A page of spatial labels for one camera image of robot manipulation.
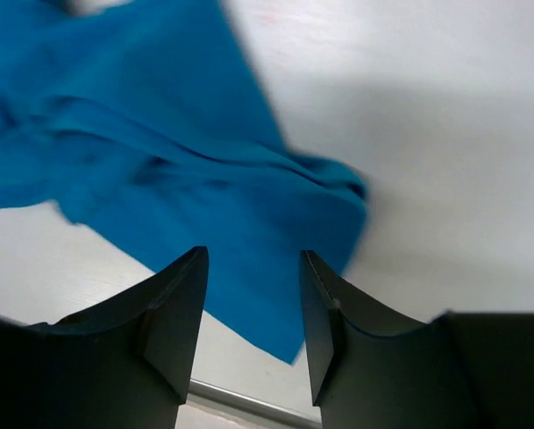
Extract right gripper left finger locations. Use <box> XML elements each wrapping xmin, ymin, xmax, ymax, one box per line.
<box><xmin>0</xmin><ymin>247</ymin><xmax>209</xmax><ymax>428</ymax></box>

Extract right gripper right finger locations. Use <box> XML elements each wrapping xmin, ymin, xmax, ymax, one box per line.
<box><xmin>300</xmin><ymin>251</ymin><xmax>534</xmax><ymax>428</ymax></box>

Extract blue polo t-shirt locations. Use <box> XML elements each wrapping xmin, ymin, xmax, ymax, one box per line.
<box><xmin>0</xmin><ymin>1</ymin><xmax>367</xmax><ymax>363</ymax></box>

